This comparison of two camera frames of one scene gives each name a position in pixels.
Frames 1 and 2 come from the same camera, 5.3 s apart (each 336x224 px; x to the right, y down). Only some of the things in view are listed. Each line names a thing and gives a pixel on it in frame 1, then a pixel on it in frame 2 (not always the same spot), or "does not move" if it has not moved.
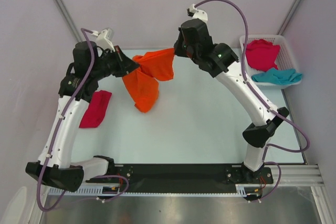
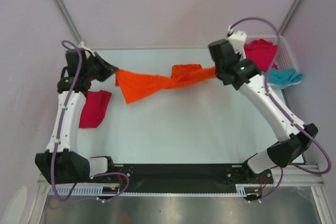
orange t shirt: (142, 83) to (132, 86)
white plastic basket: (285, 59) does not move
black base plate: (190, 178) does not move
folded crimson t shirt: (97, 109) does not move
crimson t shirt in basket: (262, 54) does not move
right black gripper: (178, 51) to (238, 55)
